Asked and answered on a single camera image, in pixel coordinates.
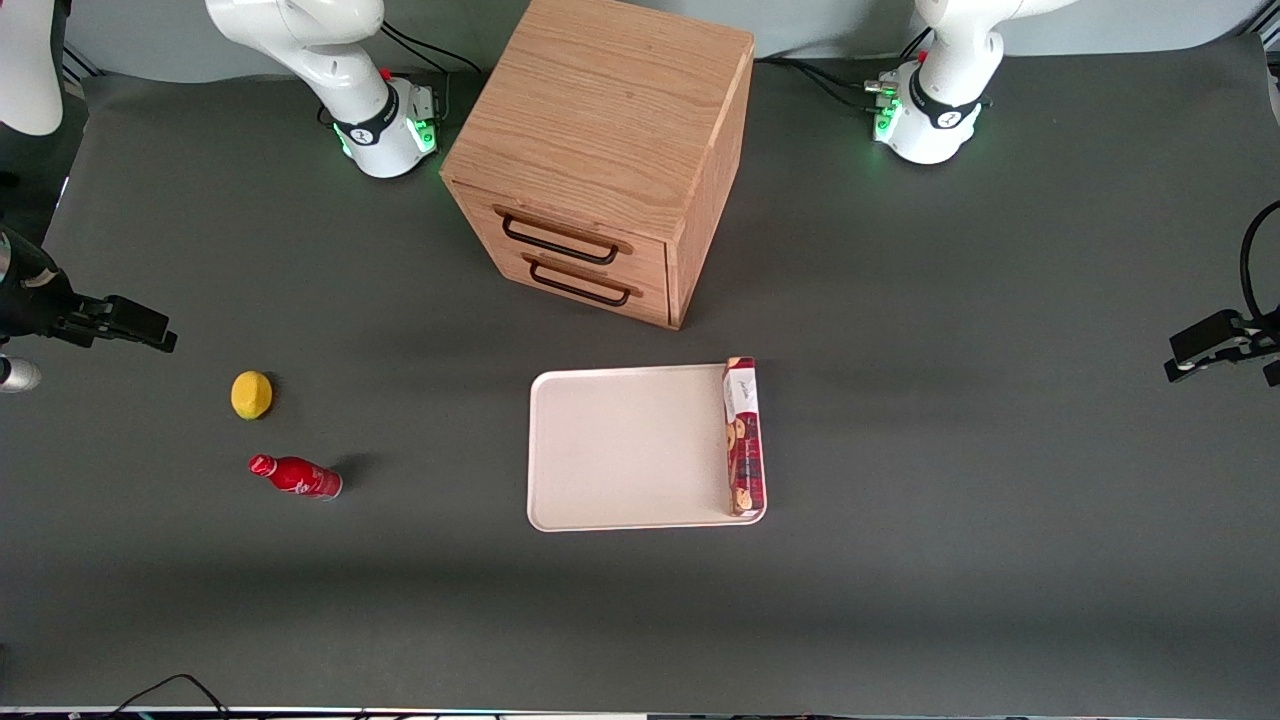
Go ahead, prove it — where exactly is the cream plastic tray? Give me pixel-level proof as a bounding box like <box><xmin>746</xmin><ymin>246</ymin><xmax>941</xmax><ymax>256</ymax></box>
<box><xmin>526</xmin><ymin>363</ymin><xmax>768</xmax><ymax>533</ymax></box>

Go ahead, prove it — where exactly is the red coke bottle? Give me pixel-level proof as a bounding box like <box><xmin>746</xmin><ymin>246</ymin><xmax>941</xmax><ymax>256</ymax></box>
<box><xmin>248</xmin><ymin>453</ymin><xmax>344</xmax><ymax>501</ymax></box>

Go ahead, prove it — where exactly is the dark grey table mat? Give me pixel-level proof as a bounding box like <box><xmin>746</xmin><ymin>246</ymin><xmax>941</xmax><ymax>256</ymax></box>
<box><xmin>0</xmin><ymin>33</ymin><xmax>1280</xmax><ymax>717</ymax></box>

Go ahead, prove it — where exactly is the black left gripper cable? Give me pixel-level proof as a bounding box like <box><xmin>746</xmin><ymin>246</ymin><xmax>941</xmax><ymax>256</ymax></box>
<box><xmin>1238</xmin><ymin>199</ymin><xmax>1280</xmax><ymax>323</ymax></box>

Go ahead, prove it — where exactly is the black arm base cable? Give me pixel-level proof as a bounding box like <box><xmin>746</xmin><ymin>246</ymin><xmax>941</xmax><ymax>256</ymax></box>
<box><xmin>755</xmin><ymin>28</ymin><xmax>933</xmax><ymax>113</ymax></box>
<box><xmin>378</xmin><ymin>20</ymin><xmax>484</xmax><ymax>77</ymax></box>

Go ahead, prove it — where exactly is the black metal drawer handle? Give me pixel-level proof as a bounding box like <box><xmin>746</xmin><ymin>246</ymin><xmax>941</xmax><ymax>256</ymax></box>
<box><xmin>521</xmin><ymin>254</ymin><xmax>644</xmax><ymax>309</ymax></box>
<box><xmin>494</xmin><ymin>206</ymin><xmax>634</xmax><ymax>267</ymax></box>

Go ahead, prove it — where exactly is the wooden two-drawer cabinet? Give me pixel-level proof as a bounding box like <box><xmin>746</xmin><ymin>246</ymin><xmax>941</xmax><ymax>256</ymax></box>
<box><xmin>440</xmin><ymin>0</ymin><xmax>756</xmax><ymax>331</ymax></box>

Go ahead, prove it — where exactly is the yellow lemon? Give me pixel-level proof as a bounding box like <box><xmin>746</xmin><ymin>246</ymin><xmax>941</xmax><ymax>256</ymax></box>
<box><xmin>230</xmin><ymin>370</ymin><xmax>274</xmax><ymax>422</ymax></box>

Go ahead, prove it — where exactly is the wooden drawer front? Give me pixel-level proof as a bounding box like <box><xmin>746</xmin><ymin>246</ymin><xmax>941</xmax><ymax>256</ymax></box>
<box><xmin>480</xmin><ymin>243</ymin><xmax>672</xmax><ymax>327</ymax></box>
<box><xmin>452</xmin><ymin>184</ymin><xmax>669</xmax><ymax>283</ymax></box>

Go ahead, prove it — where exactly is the thin black table edge cable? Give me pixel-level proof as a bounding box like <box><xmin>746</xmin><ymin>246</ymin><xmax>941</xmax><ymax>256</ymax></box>
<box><xmin>105</xmin><ymin>673</ymin><xmax>233</xmax><ymax>719</ymax></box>

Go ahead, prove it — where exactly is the red cookie box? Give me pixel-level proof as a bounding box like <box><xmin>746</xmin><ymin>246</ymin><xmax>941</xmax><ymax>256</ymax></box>
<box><xmin>722</xmin><ymin>356</ymin><xmax>766</xmax><ymax>518</ymax></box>

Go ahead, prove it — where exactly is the black right arm base cable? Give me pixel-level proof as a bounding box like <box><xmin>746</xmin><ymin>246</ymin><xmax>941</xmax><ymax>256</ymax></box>
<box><xmin>378</xmin><ymin>20</ymin><xmax>484</xmax><ymax>77</ymax></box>

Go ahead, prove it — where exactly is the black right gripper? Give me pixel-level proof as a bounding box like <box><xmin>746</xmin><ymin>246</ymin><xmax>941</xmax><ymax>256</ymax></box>
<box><xmin>0</xmin><ymin>226</ymin><xmax>179</xmax><ymax>354</ymax></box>

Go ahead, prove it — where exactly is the black left arm base cable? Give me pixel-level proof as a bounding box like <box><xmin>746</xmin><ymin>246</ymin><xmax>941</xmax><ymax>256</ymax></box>
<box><xmin>755</xmin><ymin>28</ymin><xmax>933</xmax><ymax>113</ymax></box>

